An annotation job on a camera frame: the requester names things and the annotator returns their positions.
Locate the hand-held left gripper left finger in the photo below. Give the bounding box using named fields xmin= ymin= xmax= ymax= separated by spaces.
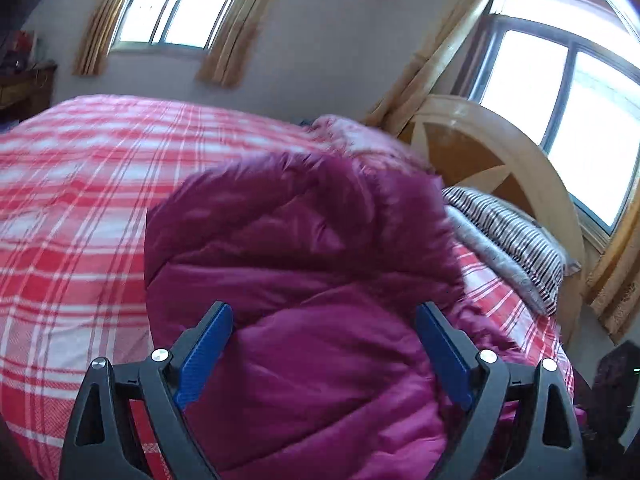
xmin=59 ymin=301 xmax=234 ymax=480

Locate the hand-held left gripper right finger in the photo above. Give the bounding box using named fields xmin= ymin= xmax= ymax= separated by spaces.
xmin=415 ymin=301 xmax=587 ymax=480

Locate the magenta puffer jacket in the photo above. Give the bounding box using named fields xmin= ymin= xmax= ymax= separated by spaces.
xmin=144 ymin=152 xmax=586 ymax=480

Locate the grey floral pillow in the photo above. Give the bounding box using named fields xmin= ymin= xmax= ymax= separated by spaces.
xmin=444 ymin=205 xmax=551 ymax=317

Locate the striped pillow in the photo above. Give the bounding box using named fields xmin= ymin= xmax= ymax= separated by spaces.
xmin=442 ymin=186 xmax=583 ymax=317

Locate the dark blurred object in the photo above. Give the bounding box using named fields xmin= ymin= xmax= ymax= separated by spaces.
xmin=586 ymin=340 xmax=640 ymax=463

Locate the yellow patterned curtain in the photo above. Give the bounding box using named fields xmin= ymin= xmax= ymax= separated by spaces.
xmin=362 ymin=0 xmax=506 ymax=133
xmin=582 ymin=200 xmax=640 ymax=343
xmin=72 ymin=0 xmax=146 ymax=77
xmin=196 ymin=0 xmax=286 ymax=86

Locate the bed with red plaid sheet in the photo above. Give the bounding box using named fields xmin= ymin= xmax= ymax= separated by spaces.
xmin=0 ymin=94 xmax=576 ymax=480

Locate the wooden bed headboard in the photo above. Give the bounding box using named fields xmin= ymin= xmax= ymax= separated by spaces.
xmin=397 ymin=94 xmax=586 ymax=346

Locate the pink floral quilt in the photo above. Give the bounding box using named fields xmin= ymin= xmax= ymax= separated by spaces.
xmin=300 ymin=114 xmax=436 ymax=171

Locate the large window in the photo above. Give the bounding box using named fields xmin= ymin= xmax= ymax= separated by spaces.
xmin=452 ymin=0 xmax=640 ymax=241

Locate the wooden desk with drawers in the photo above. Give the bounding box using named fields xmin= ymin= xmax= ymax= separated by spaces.
xmin=0 ymin=62 xmax=58 ymax=123

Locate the small sliding window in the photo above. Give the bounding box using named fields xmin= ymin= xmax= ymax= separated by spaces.
xmin=109 ymin=0 xmax=256 ymax=53

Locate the red gift box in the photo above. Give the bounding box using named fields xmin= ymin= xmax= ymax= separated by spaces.
xmin=12 ymin=30 xmax=37 ymax=63

